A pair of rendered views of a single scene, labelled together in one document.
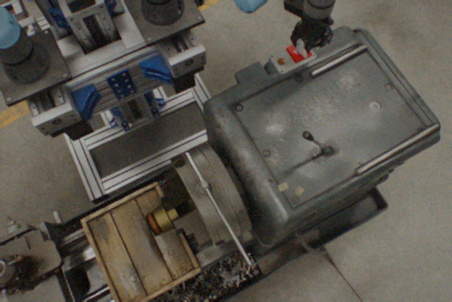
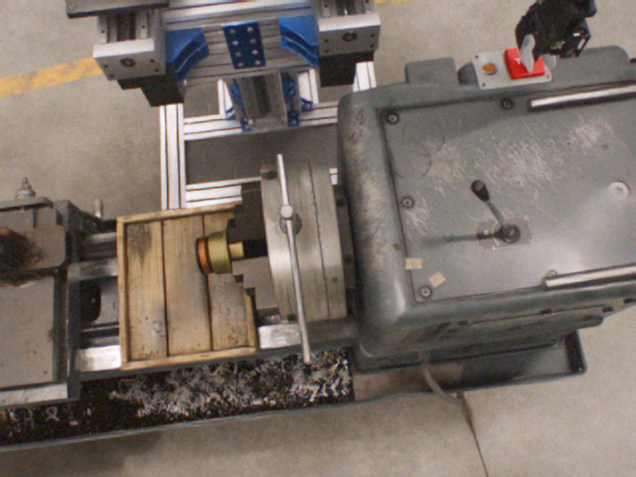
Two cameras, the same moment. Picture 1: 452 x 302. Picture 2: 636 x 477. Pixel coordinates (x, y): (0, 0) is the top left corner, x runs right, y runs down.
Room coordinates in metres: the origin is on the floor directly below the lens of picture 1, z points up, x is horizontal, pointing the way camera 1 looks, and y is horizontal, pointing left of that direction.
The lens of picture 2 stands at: (0.00, -0.12, 2.14)
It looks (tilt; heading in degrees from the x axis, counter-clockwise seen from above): 72 degrees down; 26
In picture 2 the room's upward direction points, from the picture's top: 6 degrees counter-clockwise
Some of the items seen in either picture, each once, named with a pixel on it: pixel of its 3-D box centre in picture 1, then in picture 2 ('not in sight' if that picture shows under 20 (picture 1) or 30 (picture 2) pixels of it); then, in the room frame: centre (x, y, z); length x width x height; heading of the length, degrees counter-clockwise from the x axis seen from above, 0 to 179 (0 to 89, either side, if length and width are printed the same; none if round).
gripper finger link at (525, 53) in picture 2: (302, 49); (529, 57); (0.68, -0.23, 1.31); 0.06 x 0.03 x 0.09; 28
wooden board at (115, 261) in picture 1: (140, 245); (185, 283); (0.17, 0.31, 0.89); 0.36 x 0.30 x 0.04; 27
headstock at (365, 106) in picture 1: (309, 136); (494, 211); (0.50, -0.28, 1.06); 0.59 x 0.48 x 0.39; 117
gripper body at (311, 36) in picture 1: (314, 26); (561, 15); (0.68, -0.24, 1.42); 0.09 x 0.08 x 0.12; 28
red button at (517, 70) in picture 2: (299, 52); (524, 63); (0.71, -0.23, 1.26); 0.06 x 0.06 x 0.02; 27
